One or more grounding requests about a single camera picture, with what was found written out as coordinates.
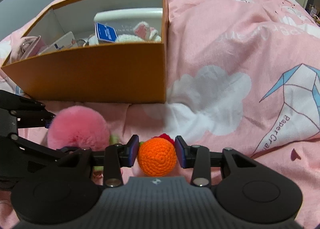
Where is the orange crocheted ball toy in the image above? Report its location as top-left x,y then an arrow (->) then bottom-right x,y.
137,133 -> 177,177

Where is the pink fluffy pompom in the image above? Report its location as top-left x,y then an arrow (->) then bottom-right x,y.
47,106 -> 111,151

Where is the white lotion tube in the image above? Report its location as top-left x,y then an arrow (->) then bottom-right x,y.
38,31 -> 78,55

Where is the orange cardboard box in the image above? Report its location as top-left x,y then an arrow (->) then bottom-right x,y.
1,0 -> 169,104

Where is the pink printed duvet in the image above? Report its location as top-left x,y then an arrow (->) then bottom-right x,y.
1,0 -> 319,228

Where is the blue card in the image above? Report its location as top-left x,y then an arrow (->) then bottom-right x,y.
95,22 -> 118,43

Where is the white flat box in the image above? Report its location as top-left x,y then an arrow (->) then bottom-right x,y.
94,8 -> 163,36

